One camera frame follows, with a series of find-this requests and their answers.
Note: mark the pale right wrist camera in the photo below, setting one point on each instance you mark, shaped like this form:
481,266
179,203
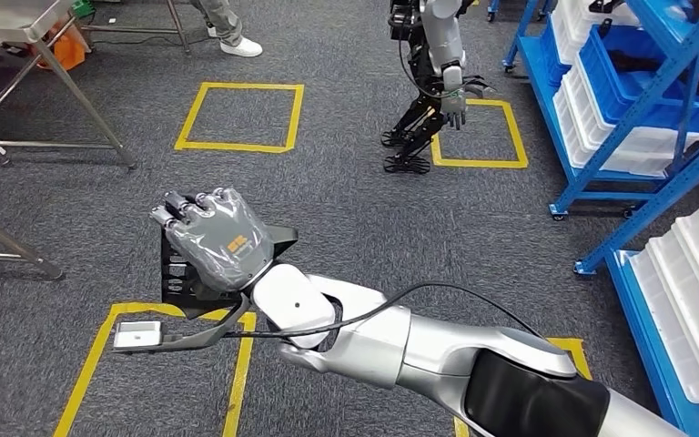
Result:
136,335

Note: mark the person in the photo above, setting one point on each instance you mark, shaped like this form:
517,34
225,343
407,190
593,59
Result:
226,21

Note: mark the black plastic panel part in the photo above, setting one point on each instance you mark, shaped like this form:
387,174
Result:
177,283

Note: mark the yellow floor tape square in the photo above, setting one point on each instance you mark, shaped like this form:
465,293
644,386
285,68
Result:
518,133
187,120
93,356
575,356

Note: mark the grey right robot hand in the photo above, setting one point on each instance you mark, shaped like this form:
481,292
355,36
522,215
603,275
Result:
223,241

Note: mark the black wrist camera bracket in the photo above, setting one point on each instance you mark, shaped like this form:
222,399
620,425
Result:
217,335

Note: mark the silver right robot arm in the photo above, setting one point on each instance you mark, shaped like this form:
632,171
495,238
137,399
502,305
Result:
373,350

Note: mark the blue plastic bin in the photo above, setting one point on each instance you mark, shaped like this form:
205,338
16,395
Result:
603,84

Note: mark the blue metal shelf rack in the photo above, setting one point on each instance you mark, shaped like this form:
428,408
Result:
654,338
536,84

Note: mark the orange bag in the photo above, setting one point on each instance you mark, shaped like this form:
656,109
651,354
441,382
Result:
66,51

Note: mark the grey black humanoid robot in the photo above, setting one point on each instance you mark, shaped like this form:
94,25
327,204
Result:
443,42

